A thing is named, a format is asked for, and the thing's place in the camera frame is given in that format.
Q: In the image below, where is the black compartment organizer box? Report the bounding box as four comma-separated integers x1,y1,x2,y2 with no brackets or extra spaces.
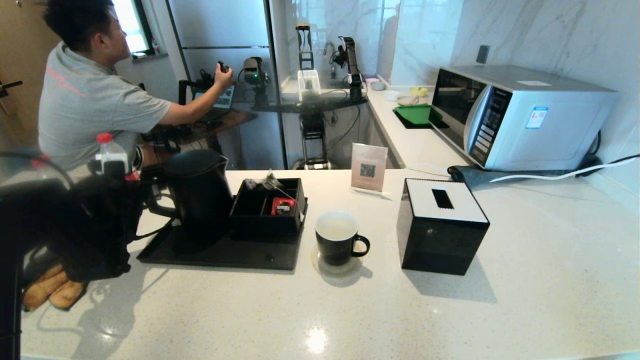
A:
230,178,307,238

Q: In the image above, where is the black electric kettle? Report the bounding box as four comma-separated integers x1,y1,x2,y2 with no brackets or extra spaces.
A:
147,149,236,240

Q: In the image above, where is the chrome faucet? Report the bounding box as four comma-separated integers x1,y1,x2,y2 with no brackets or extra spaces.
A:
323,42,339,82

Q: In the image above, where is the acrylic QR code sign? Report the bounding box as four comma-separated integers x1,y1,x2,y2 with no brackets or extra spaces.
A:
350,143,389,196

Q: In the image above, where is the black power cable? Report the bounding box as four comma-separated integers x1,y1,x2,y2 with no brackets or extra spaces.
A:
575,131,640,173

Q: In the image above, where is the silver microwave oven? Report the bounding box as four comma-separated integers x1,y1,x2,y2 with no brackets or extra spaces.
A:
429,65,617,172

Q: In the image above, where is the open laptop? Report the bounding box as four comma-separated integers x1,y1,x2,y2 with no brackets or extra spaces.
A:
192,82,237,124

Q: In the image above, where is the window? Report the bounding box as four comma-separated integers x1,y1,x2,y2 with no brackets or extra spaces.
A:
111,0,156,59

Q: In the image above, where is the grey and orange cloth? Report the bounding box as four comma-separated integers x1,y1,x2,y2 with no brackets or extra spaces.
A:
22,264,89,312

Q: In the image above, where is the black ladder rack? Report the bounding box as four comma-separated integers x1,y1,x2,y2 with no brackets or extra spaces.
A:
296,23,315,72

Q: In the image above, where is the black mug white inside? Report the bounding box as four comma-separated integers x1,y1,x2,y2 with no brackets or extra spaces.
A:
315,210,371,267

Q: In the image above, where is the person in grey t-shirt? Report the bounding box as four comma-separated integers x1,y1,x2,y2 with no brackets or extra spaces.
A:
37,0,235,172

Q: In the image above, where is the beige coaster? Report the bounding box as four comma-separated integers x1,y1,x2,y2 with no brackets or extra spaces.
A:
311,244,364,276

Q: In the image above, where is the black equipment stand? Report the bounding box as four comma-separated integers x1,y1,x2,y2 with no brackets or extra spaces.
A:
250,96,371,171

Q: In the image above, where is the green cutting board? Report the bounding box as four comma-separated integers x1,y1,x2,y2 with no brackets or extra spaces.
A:
393,105,444,126

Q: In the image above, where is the black tissue box white lid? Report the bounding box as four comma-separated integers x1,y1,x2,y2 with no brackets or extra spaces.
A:
396,178,491,276

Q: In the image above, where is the pyramid tea bag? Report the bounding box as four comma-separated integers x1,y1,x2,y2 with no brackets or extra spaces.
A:
259,170,287,192

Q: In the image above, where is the grey refrigerator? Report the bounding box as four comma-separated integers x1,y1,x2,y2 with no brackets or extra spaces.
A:
167,0,289,171

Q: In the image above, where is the red sachet packet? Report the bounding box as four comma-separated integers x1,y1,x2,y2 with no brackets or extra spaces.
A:
271,198,297,217

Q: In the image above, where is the black flat tray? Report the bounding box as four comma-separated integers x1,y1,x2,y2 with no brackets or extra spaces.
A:
392,109,449,131

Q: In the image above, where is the black serving tray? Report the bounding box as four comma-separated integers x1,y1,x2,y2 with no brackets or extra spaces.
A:
136,197,308,271

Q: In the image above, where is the white cable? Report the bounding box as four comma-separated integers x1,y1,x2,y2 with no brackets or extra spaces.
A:
489,158,640,184

